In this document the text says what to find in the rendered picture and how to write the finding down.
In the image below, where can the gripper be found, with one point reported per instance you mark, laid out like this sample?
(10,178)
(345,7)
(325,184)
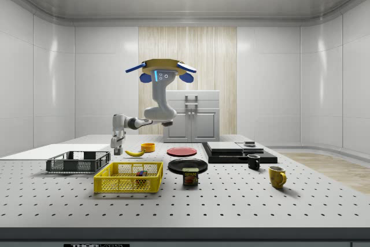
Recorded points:
(116,141)

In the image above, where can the puzzle cube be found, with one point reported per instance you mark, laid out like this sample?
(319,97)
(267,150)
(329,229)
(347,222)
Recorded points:
(141,173)

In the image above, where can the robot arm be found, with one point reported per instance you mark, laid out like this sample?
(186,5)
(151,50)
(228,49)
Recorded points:
(160,96)

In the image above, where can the banana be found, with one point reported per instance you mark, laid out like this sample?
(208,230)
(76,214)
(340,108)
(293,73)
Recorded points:
(134,153)

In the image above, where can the yellow bowl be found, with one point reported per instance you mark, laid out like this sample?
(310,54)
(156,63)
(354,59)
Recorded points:
(148,147)

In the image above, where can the yellow basket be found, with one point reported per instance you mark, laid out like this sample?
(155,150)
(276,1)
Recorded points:
(127,184)

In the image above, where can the dark grey basket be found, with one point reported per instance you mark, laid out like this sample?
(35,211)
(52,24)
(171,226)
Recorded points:
(75,165)

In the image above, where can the red plate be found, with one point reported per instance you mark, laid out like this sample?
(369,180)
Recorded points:
(181,151)

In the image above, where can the black plate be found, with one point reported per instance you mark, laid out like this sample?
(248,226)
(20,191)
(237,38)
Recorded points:
(185,164)

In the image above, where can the flat-sided can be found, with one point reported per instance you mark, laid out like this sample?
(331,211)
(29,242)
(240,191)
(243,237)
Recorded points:
(190,177)

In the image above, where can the white cabinet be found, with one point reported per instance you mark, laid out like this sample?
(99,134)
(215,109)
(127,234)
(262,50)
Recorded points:
(199,122)

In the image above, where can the black stove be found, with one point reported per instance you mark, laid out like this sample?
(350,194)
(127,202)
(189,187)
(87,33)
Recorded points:
(240,153)

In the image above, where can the black mug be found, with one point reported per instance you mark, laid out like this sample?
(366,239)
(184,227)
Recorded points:
(253,162)

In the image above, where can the yellow mug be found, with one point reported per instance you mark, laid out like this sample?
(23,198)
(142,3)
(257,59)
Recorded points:
(276,176)

